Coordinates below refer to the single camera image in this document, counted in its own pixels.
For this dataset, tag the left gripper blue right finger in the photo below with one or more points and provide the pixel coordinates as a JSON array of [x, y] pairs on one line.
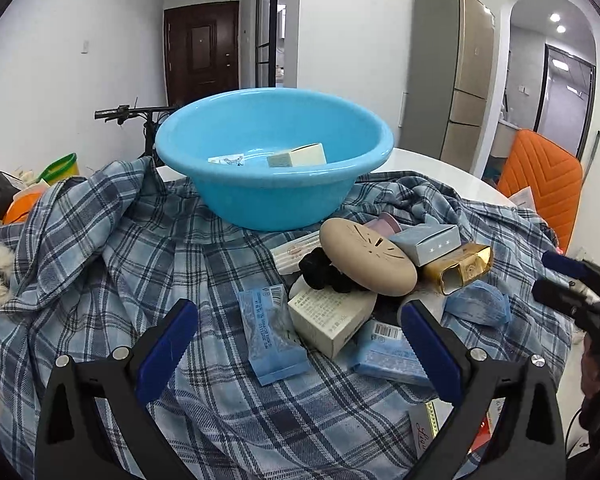
[[438, 350]]

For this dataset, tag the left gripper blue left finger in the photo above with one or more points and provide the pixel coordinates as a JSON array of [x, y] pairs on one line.
[[161, 348]]

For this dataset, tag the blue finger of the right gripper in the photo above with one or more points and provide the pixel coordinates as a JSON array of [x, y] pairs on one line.
[[562, 299], [575, 269]]

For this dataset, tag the light blue wipes packet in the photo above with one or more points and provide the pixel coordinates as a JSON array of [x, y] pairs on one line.
[[383, 352], [274, 349]]

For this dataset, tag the beige round vented case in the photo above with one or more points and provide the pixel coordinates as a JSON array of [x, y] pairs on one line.
[[368, 258]]

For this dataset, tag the white barcode cardboard box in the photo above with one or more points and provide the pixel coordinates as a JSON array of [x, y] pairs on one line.
[[305, 155]]

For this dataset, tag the person right hand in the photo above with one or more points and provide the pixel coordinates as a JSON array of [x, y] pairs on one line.
[[590, 370]]

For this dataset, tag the blue crumpled mask packet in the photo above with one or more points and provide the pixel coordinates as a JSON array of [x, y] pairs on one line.
[[479, 303]]

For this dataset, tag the white paper sheet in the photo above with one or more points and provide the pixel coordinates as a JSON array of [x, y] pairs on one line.
[[523, 199]]

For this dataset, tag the orange chair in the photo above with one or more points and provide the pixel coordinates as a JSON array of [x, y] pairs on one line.
[[554, 176]]

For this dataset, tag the gold foil pack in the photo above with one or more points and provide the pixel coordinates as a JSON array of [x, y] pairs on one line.
[[459, 268]]

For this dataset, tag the white text small box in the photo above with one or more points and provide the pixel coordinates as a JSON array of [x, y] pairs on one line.
[[327, 320]]

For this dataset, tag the grey starred small box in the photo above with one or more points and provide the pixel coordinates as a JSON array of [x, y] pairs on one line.
[[427, 242]]

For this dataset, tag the pink roll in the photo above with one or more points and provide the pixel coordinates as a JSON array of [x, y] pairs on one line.
[[385, 225]]

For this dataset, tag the black hair scrunchie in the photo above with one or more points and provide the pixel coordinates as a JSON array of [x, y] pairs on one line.
[[319, 273]]

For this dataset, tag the white chopsticks sleeve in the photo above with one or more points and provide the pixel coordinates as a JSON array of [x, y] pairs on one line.
[[287, 257]]

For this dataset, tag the orange snack bag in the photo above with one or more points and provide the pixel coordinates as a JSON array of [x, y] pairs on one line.
[[23, 202]]

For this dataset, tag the yellow green-rimmed container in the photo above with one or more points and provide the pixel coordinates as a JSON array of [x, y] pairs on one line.
[[63, 168]]

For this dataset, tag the blue plastic basin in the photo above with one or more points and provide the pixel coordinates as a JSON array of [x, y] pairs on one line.
[[259, 122]]

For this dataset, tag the gold refrigerator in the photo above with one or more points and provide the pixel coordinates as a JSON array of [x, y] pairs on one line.
[[448, 79]]

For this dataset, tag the dark brown door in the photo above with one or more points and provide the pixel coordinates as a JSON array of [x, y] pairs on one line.
[[201, 55]]

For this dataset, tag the black glass sliding door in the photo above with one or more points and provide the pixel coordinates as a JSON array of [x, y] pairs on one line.
[[269, 45]]

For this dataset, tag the white light switch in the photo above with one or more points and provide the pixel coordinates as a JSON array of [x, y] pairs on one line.
[[85, 46]]

